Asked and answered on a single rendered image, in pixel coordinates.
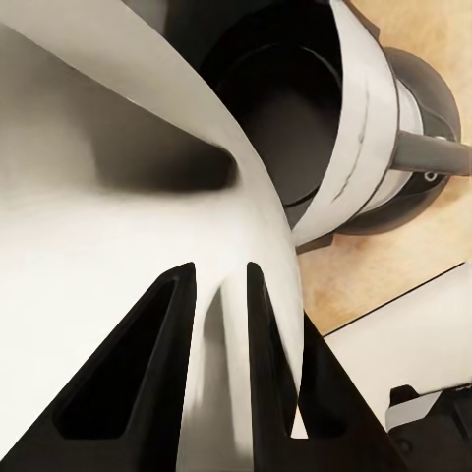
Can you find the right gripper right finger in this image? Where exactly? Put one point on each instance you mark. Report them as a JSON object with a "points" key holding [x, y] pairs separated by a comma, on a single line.
{"points": [[344, 434]]}

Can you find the coffee maker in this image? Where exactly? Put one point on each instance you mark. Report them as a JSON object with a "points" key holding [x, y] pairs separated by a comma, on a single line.
{"points": [[357, 138]]}

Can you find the countertop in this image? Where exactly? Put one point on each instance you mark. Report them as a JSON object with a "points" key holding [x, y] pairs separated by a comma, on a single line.
{"points": [[358, 274]]}

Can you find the paper coffee filter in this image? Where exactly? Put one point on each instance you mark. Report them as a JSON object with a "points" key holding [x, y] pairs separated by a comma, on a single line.
{"points": [[118, 163]]}

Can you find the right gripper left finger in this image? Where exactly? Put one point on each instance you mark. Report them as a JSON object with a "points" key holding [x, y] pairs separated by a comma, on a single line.
{"points": [[122, 410]]}

